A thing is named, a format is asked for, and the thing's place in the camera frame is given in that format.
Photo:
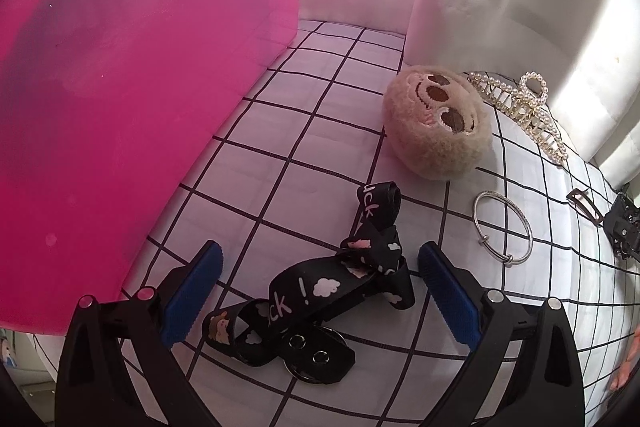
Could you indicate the pink translucent storage box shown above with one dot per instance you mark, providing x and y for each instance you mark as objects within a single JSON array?
[{"x": 135, "y": 107}]

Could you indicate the person's right hand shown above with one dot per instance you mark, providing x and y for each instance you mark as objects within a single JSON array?
[{"x": 627, "y": 364}]

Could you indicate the pearl hair claw clip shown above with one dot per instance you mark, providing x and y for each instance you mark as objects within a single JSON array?
[{"x": 522, "y": 109}]

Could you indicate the white grid-patterned cloth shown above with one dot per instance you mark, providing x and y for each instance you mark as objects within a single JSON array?
[{"x": 400, "y": 217}]

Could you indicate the brown rectangular hair clip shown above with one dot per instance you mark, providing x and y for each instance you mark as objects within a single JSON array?
[{"x": 586, "y": 206}]

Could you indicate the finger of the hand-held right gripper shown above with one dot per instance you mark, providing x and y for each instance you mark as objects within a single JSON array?
[{"x": 622, "y": 224}]

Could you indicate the white fabric bag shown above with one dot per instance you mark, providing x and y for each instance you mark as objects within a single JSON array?
[{"x": 505, "y": 7}]

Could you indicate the beige plush face toy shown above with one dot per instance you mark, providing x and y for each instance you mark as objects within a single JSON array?
[{"x": 436, "y": 123}]

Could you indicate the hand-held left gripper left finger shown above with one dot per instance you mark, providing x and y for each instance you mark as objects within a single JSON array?
[{"x": 192, "y": 289}]

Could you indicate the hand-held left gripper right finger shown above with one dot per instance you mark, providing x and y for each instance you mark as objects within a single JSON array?
[{"x": 450, "y": 294}]

